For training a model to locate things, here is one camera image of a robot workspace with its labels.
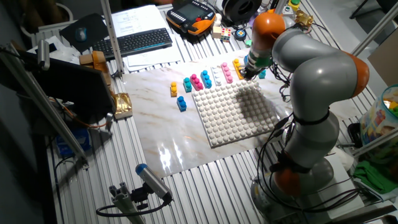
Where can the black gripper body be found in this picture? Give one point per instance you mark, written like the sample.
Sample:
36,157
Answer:
252,72

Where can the teal four-stud block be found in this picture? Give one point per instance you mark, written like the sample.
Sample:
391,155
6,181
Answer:
263,74

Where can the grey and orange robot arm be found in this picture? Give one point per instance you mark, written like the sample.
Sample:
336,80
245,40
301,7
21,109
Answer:
317,81

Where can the dark blue four-stud block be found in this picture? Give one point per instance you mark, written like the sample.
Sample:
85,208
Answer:
246,60

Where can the yellow four-stud block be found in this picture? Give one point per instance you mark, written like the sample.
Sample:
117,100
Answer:
237,68

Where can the pink four-stud block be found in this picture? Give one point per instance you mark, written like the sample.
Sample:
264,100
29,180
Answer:
227,73

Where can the small teal object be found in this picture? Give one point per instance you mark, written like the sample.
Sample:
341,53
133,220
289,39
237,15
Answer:
248,43

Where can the white four-stud block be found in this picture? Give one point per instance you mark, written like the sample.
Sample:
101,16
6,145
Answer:
216,76

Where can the black round puck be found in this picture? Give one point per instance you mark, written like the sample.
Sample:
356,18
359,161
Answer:
240,35

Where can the Rubik's cube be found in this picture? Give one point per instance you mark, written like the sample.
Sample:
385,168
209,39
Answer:
226,35

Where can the light blue three-stud block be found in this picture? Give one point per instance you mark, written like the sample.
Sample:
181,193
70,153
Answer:
206,79

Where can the white studded baseplate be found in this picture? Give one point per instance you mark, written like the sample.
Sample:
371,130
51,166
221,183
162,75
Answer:
233,115

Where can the plain wooden cube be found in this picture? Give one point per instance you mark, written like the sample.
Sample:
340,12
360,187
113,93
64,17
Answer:
216,32

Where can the magenta three-stud block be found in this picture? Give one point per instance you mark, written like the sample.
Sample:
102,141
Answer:
196,82

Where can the white rounded figurine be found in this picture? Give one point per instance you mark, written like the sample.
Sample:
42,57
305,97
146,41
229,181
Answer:
218,19

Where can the black filament spool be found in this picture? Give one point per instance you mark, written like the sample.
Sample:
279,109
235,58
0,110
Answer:
242,9

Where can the teal two-stud block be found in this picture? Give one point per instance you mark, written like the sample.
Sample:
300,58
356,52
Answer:
187,85

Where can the brass fitting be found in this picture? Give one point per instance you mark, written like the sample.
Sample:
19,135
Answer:
304,19

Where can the blue two-stud block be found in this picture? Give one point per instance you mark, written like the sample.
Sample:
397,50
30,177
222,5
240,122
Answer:
181,104

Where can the yellow button box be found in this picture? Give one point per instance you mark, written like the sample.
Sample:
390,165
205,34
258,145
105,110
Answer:
293,4

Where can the yellow two-stud block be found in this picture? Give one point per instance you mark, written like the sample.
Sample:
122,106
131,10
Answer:
173,90

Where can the orange black teach pendant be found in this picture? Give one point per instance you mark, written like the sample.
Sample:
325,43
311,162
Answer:
189,17

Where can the printed paper sheets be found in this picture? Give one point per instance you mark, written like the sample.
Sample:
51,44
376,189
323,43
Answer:
155,57

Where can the marble pattern board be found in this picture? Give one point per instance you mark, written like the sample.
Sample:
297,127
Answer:
161,124

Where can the black keyboard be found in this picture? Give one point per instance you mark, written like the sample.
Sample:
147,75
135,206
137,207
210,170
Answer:
133,42

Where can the printed paper sheet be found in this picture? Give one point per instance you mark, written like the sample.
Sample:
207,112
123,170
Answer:
136,18

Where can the clear bag of blocks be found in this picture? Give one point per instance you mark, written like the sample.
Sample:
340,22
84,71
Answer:
377,118

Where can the brown cardboard sheet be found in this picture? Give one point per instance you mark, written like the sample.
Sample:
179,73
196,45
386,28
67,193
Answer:
385,59

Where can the gold foil packet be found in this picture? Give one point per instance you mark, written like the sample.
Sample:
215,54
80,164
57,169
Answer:
122,105

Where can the green cloth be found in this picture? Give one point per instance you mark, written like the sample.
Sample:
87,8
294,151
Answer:
373,177

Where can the black mouse pad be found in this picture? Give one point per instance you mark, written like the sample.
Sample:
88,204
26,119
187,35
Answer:
93,26

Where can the grey computer mouse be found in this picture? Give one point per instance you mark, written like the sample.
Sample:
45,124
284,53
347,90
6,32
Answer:
81,34

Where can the black monitor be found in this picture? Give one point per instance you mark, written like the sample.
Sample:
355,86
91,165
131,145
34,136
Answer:
71,87

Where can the blue box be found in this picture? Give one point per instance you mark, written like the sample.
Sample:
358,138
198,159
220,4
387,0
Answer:
74,141

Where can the aluminium frame bar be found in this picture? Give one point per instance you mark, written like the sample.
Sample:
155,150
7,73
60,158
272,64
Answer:
374,29
376,141
46,109

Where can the aluminium profile post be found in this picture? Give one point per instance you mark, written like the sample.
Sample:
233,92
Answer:
112,37

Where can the grey depth camera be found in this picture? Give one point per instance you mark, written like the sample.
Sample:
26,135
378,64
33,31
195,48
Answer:
154,182
43,54

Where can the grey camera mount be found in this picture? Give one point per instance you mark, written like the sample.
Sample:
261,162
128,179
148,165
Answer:
124,199

